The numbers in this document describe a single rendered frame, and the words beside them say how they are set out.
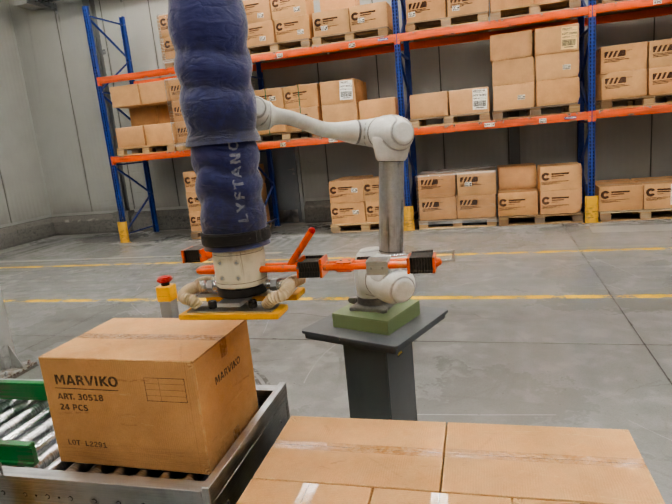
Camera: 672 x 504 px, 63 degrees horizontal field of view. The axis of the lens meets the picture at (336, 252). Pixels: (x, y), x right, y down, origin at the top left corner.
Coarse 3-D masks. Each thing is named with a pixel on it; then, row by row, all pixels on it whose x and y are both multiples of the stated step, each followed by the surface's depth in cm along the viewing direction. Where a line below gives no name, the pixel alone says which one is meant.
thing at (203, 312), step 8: (208, 304) 175; (216, 304) 176; (248, 304) 172; (256, 304) 172; (280, 304) 175; (184, 312) 176; (192, 312) 175; (200, 312) 174; (208, 312) 173; (216, 312) 172; (224, 312) 172; (232, 312) 171; (240, 312) 170; (248, 312) 170; (256, 312) 169; (264, 312) 168; (272, 312) 168; (280, 312) 168
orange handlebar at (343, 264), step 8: (208, 256) 212; (272, 264) 180; (280, 264) 179; (328, 264) 171; (336, 264) 170; (344, 264) 170; (352, 264) 169; (360, 264) 168; (392, 264) 166; (400, 264) 165; (440, 264) 164; (200, 272) 182; (208, 272) 181; (264, 272) 177
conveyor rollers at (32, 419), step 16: (0, 400) 254; (16, 400) 252; (32, 400) 250; (0, 416) 235; (16, 416) 233; (32, 416) 238; (48, 416) 235; (0, 432) 223; (16, 432) 220; (32, 432) 218; (48, 432) 224; (48, 448) 212; (48, 464) 200; (64, 464) 196; (80, 464) 192
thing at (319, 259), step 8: (304, 256) 179; (312, 256) 179; (320, 256) 178; (296, 264) 172; (304, 264) 170; (312, 264) 170; (320, 264) 170; (304, 272) 171; (312, 272) 170; (320, 272) 171
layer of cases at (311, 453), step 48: (288, 432) 201; (336, 432) 198; (384, 432) 195; (432, 432) 192; (480, 432) 189; (528, 432) 186; (576, 432) 183; (624, 432) 181; (288, 480) 173; (336, 480) 170; (384, 480) 168; (432, 480) 166; (480, 480) 164; (528, 480) 161; (576, 480) 159; (624, 480) 157
